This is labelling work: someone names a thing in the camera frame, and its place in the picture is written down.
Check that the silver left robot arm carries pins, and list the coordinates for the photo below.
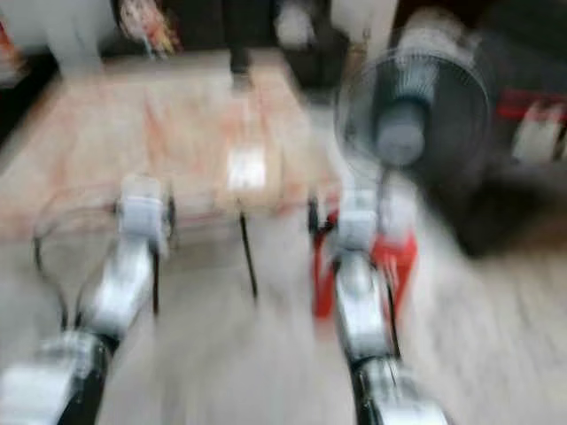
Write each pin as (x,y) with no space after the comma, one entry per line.
(128,283)

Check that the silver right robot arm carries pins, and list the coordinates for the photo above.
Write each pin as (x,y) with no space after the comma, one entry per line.
(361,310)

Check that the black standing fan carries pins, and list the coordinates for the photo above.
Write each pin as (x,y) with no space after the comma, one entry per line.
(403,128)

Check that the white soft item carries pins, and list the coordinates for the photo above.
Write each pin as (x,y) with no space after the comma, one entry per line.
(293,27)

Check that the white container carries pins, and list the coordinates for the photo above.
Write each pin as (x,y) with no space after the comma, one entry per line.
(536,137)

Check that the plush doll with red clothes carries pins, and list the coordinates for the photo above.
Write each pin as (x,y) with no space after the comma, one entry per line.
(161,37)

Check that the red strip object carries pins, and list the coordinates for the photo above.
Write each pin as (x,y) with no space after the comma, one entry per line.
(532,104)

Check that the low black TV cabinet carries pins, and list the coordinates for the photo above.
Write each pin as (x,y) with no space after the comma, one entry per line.
(13,115)

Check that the red and gold figurine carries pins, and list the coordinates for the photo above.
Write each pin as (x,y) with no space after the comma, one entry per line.
(9,53)

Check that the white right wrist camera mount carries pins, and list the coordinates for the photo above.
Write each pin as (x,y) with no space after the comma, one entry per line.
(357,226)

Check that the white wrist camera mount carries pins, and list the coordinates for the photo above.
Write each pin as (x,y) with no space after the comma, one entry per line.
(357,226)
(144,217)

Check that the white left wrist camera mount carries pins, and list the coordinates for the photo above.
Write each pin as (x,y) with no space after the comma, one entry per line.
(144,217)

